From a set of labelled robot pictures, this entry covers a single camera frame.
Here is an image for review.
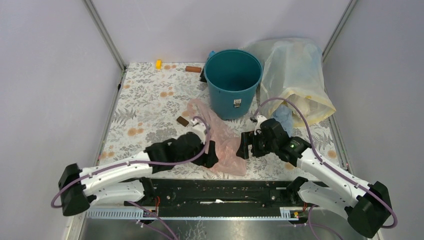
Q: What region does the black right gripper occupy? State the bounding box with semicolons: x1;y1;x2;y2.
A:
235;130;278;159

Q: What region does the pink plastic trash bag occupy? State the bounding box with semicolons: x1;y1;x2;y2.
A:
187;98;247;177

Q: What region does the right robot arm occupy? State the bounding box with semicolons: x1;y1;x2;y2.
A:
236;115;393;238

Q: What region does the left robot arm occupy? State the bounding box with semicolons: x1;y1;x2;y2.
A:
51;132;218;217

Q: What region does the blue plastic trash bag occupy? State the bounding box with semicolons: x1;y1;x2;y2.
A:
271;104;294;137

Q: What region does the teal plastic trash bin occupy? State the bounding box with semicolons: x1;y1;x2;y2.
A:
203;49;263;120

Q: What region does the dark brown wooden block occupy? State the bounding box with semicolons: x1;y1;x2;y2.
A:
176;116;190;127

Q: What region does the black checkered tray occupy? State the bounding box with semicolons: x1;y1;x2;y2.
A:
199;69;207;83

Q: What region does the floral table mat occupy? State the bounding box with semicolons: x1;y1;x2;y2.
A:
96;62;340;181

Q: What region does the large translucent bag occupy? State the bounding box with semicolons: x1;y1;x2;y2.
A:
242;37;336;125

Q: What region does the orange-brown wooden block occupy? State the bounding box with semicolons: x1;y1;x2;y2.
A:
185;66;202;73

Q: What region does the yellow toy block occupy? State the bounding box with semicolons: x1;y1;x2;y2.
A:
155;59;162;70

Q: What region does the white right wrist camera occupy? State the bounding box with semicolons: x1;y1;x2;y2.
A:
250;115;267;131

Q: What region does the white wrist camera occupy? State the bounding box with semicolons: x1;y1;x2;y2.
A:
190;119;207;144
250;115;267;131

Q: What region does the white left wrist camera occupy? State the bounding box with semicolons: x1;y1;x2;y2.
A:
190;119;207;144

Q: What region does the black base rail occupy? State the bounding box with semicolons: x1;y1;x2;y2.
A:
87;178;310;221

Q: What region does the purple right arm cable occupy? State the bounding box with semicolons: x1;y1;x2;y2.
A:
253;97;398;240

